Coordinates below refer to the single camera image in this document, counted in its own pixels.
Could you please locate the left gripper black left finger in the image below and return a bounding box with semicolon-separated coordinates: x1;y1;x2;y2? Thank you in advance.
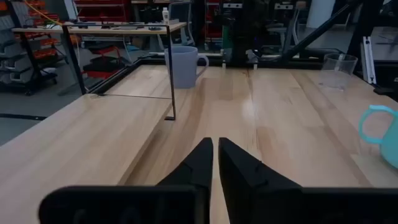
39;138;214;224

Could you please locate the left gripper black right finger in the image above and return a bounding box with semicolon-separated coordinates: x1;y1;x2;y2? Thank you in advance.
218;138;398;224

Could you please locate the grey ceramic mug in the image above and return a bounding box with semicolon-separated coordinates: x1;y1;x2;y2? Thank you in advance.
164;45;210;90

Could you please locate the teal mug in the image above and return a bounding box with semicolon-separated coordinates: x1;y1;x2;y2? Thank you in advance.
358;105;398;170

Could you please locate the clear plastic cup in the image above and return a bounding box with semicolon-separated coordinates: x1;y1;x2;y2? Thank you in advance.
320;53;359;91

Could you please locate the grey office chair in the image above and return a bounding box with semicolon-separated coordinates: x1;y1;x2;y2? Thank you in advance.
267;7;301;47
157;1;196;52

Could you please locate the silver aluminium profile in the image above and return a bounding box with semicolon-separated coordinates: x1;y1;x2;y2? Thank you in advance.
360;36;377;85

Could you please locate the red storage rack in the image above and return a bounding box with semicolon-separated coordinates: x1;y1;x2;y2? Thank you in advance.
73;0;130;22

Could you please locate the grey rack with orange bins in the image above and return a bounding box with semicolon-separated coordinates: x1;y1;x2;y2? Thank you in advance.
0;0;60;94

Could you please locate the wooden shelf with black frame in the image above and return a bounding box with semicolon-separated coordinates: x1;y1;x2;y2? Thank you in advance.
0;23;177;224

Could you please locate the black metal table frame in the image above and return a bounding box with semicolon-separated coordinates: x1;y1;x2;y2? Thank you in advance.
86;0;398;100

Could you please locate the yellow cable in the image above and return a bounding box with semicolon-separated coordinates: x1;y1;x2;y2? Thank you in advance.
23;0;63;26

